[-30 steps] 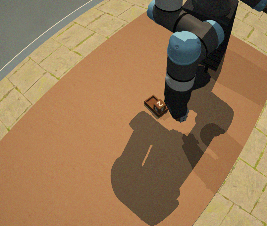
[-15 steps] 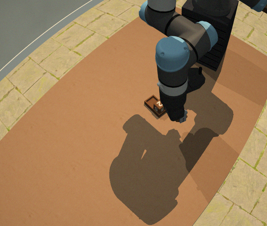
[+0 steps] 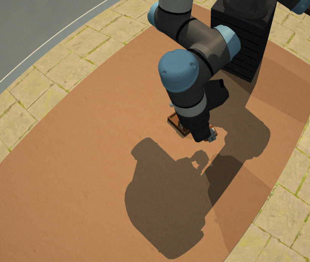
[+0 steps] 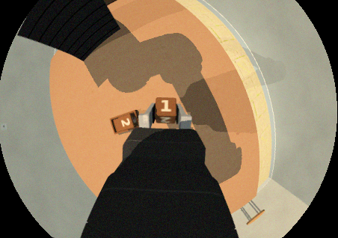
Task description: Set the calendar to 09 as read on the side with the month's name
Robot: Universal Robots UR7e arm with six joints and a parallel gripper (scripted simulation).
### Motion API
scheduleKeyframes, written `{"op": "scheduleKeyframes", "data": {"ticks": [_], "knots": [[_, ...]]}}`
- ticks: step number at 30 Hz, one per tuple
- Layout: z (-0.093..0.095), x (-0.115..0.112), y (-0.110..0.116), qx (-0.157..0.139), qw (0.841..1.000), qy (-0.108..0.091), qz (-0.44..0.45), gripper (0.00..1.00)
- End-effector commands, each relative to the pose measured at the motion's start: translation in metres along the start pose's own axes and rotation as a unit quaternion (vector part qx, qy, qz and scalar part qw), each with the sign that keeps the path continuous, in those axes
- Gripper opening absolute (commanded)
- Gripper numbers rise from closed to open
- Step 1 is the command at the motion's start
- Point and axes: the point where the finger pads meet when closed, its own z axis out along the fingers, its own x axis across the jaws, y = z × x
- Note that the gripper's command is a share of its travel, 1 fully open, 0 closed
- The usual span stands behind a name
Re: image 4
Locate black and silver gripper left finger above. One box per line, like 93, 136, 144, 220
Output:
138, 103, 156, 128

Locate brown calendar cube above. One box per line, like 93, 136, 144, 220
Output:
155, 97, 176, 123
118, 113, 138, 131

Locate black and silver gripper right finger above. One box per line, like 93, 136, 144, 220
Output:
176, 103, 192, 129

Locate brown wooden tray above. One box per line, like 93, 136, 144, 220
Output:
109, 110, 139, 134

